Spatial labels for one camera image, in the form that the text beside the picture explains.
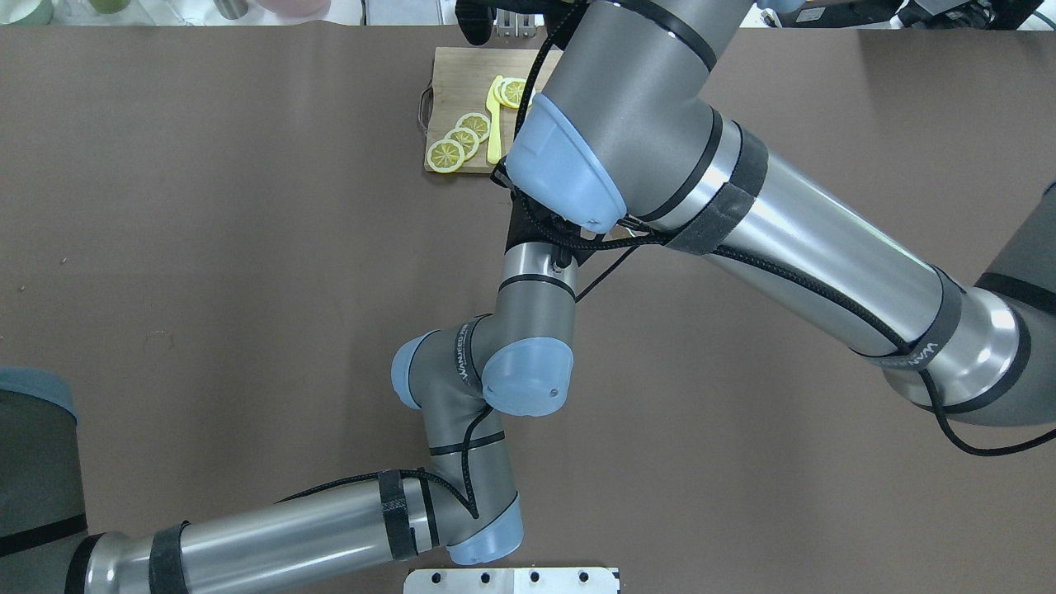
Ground white mounting pillar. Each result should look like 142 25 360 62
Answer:
403 567 622 593

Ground aluminium frame post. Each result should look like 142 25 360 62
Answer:
495 10 539 39

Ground yellow plastic knife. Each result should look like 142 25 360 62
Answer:
485 75 504 165

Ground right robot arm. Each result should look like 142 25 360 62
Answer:
502 1 1054 456

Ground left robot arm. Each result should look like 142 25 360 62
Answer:
2 240 578 593

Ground lemon slice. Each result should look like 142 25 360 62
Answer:
425 140 465 174
456 112 492 143
444 125 480 162
497 78 526 110

